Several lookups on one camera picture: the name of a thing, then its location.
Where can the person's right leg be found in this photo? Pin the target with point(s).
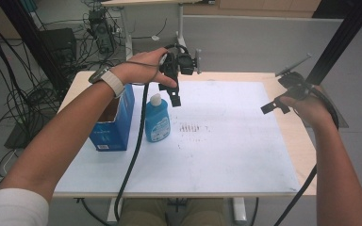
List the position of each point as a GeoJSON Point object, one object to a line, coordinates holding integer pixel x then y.
{"type": "Point", "coordinates": [205, 213]}

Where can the white table mat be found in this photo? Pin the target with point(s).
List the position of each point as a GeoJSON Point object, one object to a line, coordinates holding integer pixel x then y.
{"type": "Point", "coordinates": [217, 157]}

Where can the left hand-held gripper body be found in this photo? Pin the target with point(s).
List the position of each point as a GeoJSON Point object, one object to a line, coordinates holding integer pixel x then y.
{"type": "Point", "coordinates": [185, 62]}

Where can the black frame post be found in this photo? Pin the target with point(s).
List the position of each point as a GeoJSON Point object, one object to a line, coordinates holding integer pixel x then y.
{"type": "Point", "coordinates": [31, 40]}
{"type": "Point", "coordinates": [342, 37]}

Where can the white sleeve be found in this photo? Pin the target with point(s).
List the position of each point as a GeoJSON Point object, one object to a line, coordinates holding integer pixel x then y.
{"type": "Point", "coordinates": [12, 208]}

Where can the black computer tower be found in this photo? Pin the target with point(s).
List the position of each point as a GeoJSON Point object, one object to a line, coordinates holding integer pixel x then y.
{"type": "Point", "coordinates": [102, 31]}

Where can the person's left hand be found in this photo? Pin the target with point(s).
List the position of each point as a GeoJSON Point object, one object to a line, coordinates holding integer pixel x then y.
{"type": "Point", "coordinates": [141, 70]}

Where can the white background desk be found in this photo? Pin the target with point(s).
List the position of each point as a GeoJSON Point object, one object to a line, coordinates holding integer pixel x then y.
{"type": "Point", "coordinates": [180, 28]}

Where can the person's right hand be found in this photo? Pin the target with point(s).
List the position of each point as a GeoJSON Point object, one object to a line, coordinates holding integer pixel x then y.
{"type": "Point", "coordinates": [311, 109]}

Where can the white table leg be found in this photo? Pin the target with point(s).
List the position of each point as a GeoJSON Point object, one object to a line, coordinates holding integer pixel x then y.
{"type": "Point", "coordinates": [113, 210]}
{"type": "Point", "coordinates": [239, 210]}

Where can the blue cardboard box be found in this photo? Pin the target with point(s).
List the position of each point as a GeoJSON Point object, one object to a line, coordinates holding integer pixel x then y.
{"type": "Point", "coordinates": [119, 125]}

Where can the black equipment box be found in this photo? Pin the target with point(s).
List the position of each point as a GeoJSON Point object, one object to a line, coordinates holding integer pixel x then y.
{"type": "Point", "coordinates": [58, 44]}

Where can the dark floor mat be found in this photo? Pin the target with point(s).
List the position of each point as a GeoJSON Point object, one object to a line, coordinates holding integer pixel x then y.
{"type": "Point", "coordinates": [19, 138]}

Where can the blue bottle with white cap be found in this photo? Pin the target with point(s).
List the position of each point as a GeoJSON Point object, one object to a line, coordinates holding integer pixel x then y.
{"type": "Point", "coordinates": [157, 122]}

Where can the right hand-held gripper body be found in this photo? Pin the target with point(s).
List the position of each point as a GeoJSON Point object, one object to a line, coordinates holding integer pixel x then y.
{"type": "Point", "coordinates": [295, 84]}

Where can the person's leg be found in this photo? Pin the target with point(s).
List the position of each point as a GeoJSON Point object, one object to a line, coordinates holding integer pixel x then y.
{"type": "Point", "coordinates": [205, 213]}
{"type": "Point", "coordinates": [141, 213]}

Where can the person's left leg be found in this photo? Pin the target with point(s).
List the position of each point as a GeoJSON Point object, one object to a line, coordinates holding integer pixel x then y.
{"type": "Point", "coordinates": [141, 213]}

